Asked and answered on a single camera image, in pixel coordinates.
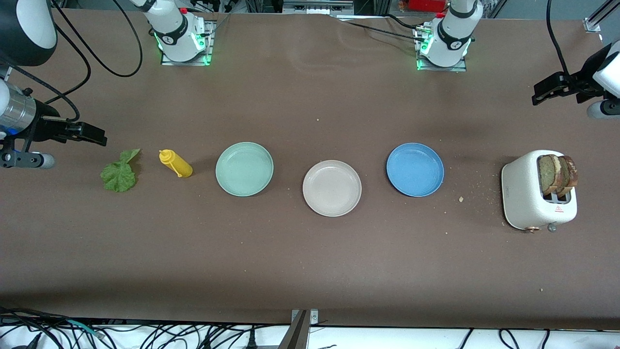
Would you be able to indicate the mint green plate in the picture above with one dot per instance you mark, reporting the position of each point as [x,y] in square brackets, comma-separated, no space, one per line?
[244,169]

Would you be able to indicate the beige plate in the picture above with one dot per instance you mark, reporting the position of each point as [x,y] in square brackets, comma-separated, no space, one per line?
[332,188]

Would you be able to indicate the aluminium frame profile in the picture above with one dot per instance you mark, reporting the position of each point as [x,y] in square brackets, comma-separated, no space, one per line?
[593,22]

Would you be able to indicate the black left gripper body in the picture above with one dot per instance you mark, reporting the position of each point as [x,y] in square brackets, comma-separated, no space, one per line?
[577,81]

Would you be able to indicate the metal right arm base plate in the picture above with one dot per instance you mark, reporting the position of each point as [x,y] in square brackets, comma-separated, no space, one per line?
[211,29]

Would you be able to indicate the grey metal rail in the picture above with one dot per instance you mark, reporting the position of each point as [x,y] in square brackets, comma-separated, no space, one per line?
[315,7]

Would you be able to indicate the yellow mustard squeeze bottle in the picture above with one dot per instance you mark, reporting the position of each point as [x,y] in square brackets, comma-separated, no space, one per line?
[178,165]

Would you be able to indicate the brown toasted bread slice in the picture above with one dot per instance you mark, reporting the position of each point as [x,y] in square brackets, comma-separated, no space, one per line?
[570,172]
[547,173]

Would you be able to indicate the red box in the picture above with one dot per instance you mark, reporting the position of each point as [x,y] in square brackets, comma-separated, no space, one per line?
[426,5]

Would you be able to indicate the white toaster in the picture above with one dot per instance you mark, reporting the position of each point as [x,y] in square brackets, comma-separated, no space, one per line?
[520,194]

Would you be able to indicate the blue plate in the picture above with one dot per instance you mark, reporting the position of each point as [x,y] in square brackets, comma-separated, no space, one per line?
[415,169]

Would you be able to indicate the green lettuce leaf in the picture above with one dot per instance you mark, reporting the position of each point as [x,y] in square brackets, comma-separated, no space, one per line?
[118,177]

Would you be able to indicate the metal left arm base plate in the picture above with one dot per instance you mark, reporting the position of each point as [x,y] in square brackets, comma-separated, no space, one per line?
[443,69]

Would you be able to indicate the silver metal bracket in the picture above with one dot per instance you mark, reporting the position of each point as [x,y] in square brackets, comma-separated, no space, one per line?
[314,317]

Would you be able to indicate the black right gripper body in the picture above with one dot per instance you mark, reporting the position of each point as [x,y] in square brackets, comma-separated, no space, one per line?
[47,127]

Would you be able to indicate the dark grey metal post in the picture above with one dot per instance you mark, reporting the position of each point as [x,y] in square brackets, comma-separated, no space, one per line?
[296,334]

